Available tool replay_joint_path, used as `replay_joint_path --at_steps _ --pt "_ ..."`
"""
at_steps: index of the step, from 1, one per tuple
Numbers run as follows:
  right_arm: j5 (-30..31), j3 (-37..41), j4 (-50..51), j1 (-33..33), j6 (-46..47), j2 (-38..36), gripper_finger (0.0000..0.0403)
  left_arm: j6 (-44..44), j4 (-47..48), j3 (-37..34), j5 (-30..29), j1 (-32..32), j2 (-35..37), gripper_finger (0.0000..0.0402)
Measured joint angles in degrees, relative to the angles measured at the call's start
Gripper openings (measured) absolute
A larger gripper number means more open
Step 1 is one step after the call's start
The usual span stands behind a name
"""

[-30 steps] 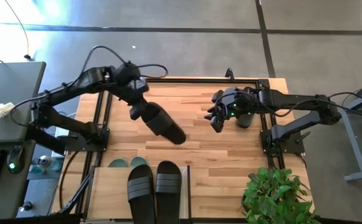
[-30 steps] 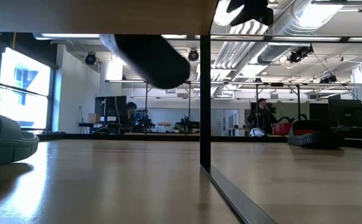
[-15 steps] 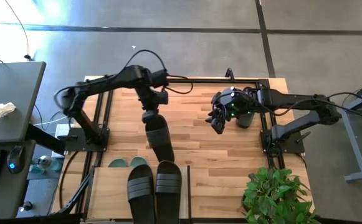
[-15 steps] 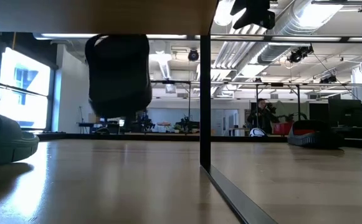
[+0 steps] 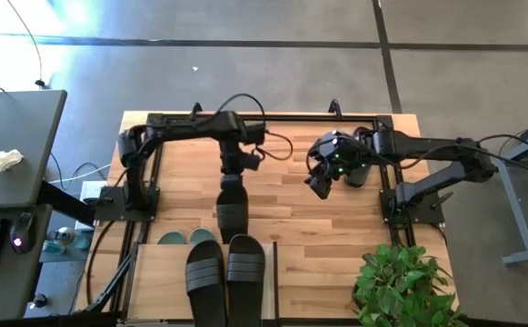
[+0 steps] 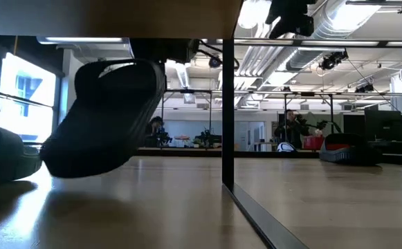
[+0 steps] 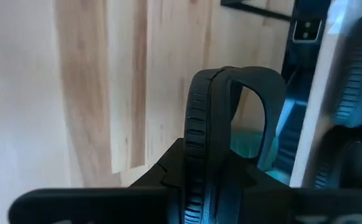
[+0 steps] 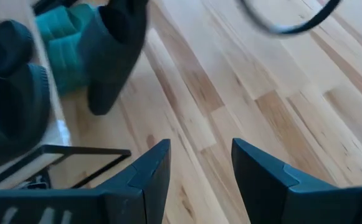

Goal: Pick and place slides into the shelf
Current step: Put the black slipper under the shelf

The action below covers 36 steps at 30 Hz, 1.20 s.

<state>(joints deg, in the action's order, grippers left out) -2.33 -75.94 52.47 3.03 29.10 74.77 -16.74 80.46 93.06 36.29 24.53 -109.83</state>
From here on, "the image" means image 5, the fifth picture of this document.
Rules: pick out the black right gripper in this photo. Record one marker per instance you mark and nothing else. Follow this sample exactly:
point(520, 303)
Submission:
point(336, 150)

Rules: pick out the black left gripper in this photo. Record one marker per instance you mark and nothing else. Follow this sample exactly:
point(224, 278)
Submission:
point(232, 159)

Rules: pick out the black rubber slide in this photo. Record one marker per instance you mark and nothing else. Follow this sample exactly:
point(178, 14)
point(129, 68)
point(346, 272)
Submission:
point(358, 178)
point(245, 281)
point(232, 215)
point(206, 281)

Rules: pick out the green rubber slide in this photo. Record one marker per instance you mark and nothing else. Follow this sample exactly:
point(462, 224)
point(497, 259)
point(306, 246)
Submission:
point(172, 238)
point(202, 236)

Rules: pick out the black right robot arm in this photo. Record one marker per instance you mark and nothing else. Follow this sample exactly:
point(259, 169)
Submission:
point(427, 147)

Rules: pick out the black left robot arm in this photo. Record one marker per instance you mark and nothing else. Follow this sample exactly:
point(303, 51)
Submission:
point(186, 127)

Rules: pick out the white power strip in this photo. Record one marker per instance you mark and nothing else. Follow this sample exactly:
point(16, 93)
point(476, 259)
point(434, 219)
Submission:
point(92, 188)

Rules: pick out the green leafy potted plant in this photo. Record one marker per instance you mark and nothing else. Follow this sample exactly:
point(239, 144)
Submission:
point(395, 286)

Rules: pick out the black diagonal support pole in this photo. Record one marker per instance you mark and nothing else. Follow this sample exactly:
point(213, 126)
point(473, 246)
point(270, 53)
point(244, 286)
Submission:
point(113, 281)

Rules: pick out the silver metal bar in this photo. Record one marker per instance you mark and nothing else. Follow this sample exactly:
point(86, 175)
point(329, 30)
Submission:
point(141, 322)

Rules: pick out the black desk support bar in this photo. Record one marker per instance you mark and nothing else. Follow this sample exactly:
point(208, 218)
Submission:
point(63, 202)

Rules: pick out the clear teal water bottle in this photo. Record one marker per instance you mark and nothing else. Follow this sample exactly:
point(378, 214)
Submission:
point(66, 235)

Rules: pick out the grey metal table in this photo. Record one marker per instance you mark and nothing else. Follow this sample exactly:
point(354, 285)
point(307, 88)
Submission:
point(515, 204)

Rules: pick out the black computer mouse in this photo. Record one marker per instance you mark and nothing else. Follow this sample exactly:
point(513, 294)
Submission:
point(22, 234)

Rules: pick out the black round knob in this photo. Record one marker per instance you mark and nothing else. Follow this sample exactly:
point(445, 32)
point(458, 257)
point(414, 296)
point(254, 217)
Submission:
point(40, 300)

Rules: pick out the white crumpled tissue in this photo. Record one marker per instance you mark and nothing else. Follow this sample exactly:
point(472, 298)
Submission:
point(4, 161)

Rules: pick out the dark grey desk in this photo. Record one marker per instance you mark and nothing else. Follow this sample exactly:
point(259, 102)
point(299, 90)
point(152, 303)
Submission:
point(18, 290)

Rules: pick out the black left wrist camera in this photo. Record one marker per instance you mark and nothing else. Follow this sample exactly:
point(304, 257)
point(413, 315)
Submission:
point(251, 162)

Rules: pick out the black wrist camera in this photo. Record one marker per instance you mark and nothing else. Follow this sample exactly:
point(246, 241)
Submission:
point(251, 162)
point(320, 187)

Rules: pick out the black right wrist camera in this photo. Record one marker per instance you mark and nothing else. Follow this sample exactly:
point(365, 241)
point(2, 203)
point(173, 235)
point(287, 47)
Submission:
point(320, 187)

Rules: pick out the black frame clamp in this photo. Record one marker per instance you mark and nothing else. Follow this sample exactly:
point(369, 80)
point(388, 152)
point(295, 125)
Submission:
point(196, 110)
point(335, 109)

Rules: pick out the black metal table frame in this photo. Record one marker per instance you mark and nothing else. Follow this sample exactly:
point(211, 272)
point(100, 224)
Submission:
point(300, 119)

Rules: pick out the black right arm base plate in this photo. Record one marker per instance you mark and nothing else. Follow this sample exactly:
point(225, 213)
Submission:
point(422, 214)

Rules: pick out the wooden shelf with black frame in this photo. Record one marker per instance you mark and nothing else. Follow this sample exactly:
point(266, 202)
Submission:
point(159, 281)

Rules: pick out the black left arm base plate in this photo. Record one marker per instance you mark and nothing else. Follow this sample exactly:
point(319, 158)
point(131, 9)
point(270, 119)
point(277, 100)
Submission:
point(109, 204)

